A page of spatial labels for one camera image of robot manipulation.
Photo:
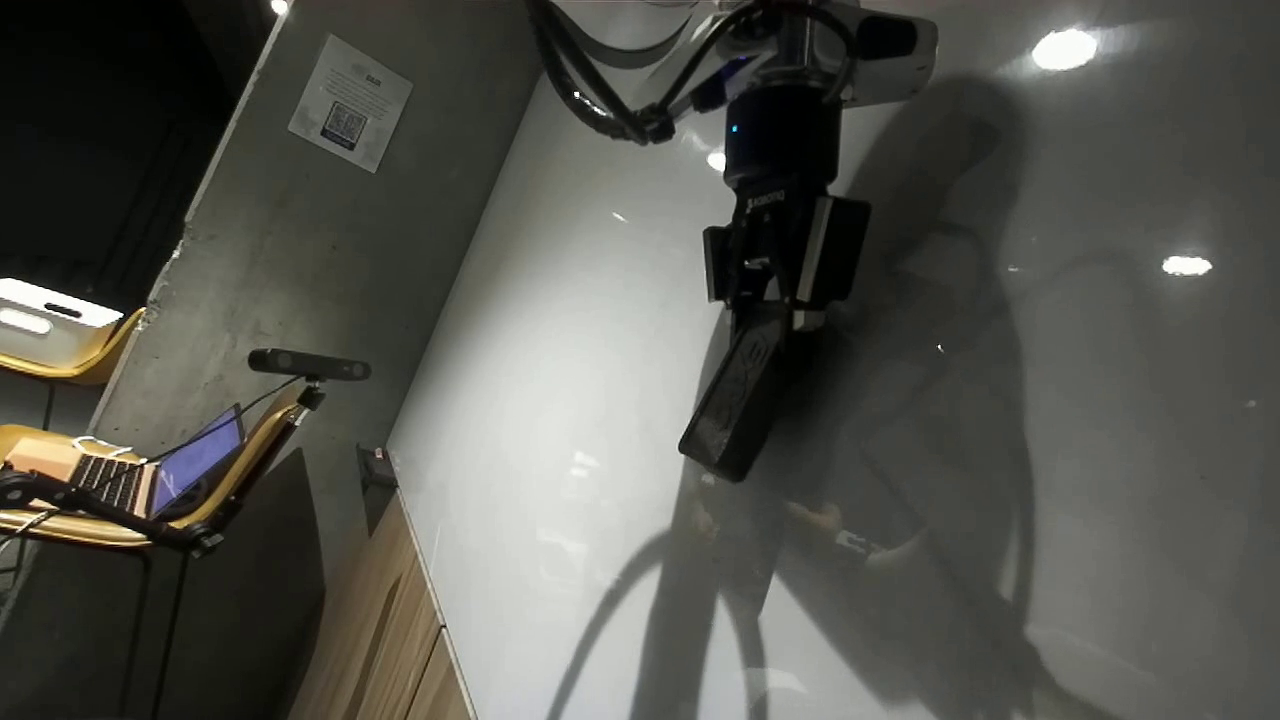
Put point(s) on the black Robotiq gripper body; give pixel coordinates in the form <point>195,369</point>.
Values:
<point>784,145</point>

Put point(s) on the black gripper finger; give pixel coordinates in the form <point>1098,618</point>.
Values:
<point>843,261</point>
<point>723,265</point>

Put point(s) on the black board eraser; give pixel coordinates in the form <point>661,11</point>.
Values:
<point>737,392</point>

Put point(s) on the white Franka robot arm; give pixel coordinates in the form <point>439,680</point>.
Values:
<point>881,52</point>

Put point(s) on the black plug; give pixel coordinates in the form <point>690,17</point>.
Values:
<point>378,469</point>

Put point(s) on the white paper with QR code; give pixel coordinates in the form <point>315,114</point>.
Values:
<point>349,106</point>

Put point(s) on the yellow chair with laptop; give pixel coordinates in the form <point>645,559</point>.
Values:
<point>261,446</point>

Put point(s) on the open laptop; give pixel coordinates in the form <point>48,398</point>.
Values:
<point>195,464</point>

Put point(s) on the flat white device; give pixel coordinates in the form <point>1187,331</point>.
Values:
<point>55,304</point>

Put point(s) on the black stereo camera bar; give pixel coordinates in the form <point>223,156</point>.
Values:
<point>306,367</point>

